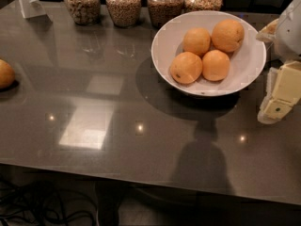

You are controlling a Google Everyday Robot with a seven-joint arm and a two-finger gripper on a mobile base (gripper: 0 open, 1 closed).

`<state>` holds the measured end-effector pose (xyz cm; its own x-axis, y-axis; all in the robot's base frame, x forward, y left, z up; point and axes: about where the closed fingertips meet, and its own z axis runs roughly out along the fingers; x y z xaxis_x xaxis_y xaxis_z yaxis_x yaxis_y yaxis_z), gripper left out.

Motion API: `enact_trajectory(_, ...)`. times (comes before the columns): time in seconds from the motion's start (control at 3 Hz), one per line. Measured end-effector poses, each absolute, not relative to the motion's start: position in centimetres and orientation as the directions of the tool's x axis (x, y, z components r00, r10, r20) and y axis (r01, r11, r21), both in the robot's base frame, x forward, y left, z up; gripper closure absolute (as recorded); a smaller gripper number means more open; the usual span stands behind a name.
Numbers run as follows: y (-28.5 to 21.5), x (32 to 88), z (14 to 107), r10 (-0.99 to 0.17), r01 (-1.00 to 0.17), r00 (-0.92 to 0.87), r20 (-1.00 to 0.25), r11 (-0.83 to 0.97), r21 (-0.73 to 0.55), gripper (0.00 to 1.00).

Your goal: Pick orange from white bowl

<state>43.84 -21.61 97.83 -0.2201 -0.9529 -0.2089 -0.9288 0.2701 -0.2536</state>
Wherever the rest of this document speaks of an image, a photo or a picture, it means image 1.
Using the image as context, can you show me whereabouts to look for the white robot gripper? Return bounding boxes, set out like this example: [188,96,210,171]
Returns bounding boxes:
[256,0,301,124]

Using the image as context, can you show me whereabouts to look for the orange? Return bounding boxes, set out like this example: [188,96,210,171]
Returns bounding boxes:
[212,19,245,53]
[182,27,211,57]
[169,52,202,85]
[202,50,230,82]
[0,59,15,89]

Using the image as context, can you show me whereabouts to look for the white ceramic bowl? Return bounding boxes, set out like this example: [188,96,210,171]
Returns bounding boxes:
[151,10,266,97]

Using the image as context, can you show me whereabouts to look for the glass jar of brown seeds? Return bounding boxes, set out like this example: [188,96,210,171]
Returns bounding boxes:
[147,0,183,28]

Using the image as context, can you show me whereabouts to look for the glass jar of grains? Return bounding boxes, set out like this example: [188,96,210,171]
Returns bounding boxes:
[105,0,141,28]

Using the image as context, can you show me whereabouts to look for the glass jar of nuts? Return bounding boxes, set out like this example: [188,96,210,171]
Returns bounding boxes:
[63,0,101,25]

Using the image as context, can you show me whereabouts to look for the white stand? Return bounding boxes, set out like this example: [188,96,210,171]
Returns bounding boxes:
[19,0,46,19]

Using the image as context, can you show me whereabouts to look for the black cables on floor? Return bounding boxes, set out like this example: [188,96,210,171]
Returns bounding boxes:
[0,177,98,226]

